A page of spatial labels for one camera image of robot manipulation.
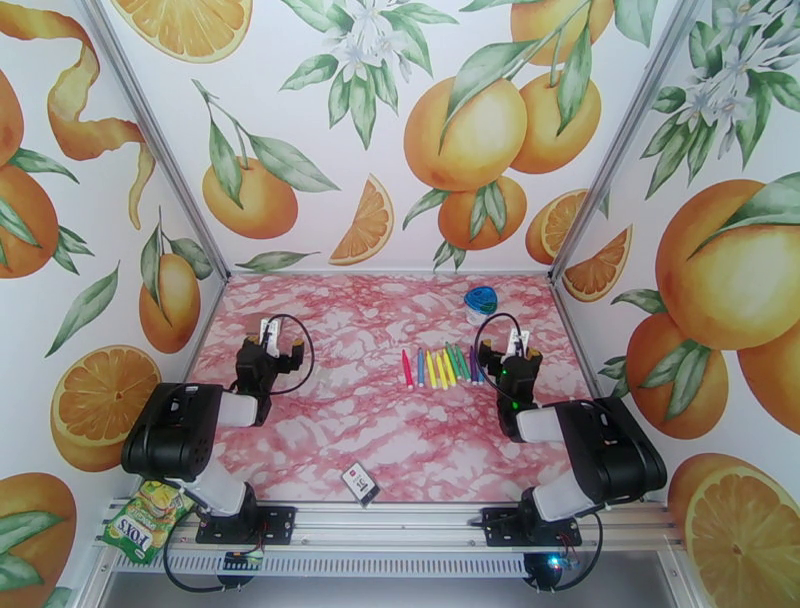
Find yogurt cup with blue lid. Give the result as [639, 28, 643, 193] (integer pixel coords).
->
[463, 284, 499, 328]

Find small black white card box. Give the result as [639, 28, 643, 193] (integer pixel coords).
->
[340, 461, 383, 508]

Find aluminium frame leg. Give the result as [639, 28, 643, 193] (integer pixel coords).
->
[659, 543, 708, 608]
[74, 549, 120, 608]

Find perforated metal strip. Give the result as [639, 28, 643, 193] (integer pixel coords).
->
[112, 553, 526, 579]

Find black base cable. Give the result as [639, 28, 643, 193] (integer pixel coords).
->
[523, 509, 604, 592]
[163, 521, 267, 594]

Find green Fox's candy bag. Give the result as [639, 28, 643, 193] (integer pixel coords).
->
[102, 479, 196, 567]

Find aluminium frame post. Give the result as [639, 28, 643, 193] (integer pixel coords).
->
[548, 0, 704, 286]
[77, 0, 234, 281]

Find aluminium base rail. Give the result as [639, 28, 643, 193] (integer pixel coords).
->
[93, 498, 683, 553]

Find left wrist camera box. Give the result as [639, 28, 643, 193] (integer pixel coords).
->
[257, 317, 283, 359]

